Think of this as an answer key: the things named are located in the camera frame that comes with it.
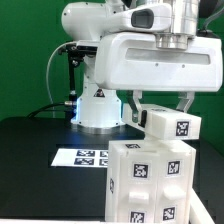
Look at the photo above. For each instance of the white door panel front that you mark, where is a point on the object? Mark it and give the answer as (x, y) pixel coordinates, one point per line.
(175, 177)

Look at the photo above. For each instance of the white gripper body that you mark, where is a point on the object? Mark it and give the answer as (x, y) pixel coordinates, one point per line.
(132, 61)

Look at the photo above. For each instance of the white box block with markers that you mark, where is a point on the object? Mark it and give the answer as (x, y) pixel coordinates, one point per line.
(164, 123)

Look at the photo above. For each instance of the white cabinet body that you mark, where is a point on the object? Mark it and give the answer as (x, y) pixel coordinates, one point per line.
(117, 153)

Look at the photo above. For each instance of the white door panel with knob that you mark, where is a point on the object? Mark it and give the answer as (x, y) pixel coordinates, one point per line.
(138, 187)

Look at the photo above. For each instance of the black camera on stand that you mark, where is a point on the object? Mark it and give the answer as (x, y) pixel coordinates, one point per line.
(78, 50)

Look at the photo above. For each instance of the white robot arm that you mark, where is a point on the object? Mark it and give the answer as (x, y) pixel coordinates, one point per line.
(84, 21)

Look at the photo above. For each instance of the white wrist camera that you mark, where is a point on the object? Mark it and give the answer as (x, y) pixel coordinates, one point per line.
(147, 18)

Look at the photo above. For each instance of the white fiducial marker sheet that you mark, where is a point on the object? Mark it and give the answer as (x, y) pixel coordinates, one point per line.
(84, 158)

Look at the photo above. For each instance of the white long panel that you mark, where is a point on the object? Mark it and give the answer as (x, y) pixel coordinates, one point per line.
(198, 212)

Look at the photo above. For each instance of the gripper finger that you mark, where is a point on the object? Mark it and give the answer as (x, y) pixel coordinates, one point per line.
(185, 101)
(134, 97)

